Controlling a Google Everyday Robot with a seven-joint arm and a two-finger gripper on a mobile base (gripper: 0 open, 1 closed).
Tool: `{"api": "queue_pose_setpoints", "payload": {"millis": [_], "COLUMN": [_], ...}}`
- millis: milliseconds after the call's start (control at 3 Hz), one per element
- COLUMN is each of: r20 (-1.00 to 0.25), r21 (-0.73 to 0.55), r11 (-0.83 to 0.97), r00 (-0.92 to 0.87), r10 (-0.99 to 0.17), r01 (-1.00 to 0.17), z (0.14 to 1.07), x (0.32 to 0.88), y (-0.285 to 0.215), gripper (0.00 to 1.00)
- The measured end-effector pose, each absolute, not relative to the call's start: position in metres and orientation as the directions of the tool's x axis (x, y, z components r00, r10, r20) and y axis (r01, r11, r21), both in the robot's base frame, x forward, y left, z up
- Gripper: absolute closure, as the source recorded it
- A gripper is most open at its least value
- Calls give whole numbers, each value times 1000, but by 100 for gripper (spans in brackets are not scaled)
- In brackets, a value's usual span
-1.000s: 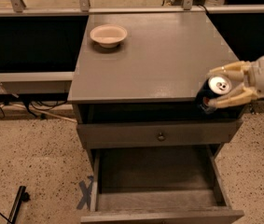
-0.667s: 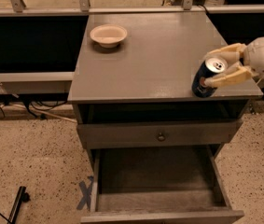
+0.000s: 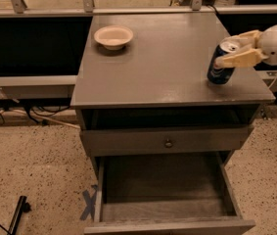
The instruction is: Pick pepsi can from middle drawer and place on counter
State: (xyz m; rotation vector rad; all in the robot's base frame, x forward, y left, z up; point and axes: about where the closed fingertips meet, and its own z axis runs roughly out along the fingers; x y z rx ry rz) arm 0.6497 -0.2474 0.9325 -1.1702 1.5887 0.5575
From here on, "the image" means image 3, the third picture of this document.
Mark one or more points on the black power strip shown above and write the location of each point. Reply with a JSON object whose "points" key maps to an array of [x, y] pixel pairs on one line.
{"points": [[18, 213]]}

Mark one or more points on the open grey middle drawer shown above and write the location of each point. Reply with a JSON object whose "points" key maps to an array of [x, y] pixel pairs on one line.
{"points": [[169, 194]]}

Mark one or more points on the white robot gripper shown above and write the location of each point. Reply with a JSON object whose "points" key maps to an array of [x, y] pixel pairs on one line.
{"points": [[267, 41]]}

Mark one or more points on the closed grey upper drawer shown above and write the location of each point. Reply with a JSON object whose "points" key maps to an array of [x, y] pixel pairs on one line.
{"points": [[120, 142]]}

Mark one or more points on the blue tape cross mark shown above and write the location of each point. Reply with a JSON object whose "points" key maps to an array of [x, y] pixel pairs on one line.
{"points": [[90, 200]]}

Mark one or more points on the round metal drawer knob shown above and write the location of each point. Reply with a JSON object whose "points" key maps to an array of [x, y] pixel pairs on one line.
{"points": [[168, 143]]}

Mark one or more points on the beige paper bowl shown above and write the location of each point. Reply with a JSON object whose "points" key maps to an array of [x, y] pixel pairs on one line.
{"points": [[113, 37]]}

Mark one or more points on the grey wooden drawer cabinet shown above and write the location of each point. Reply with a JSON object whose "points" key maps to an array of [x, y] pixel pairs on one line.
{"points": [[159, 80]]}

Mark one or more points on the blue pepsi can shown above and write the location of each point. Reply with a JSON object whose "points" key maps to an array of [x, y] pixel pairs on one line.
{"points": [[215, 74]]}

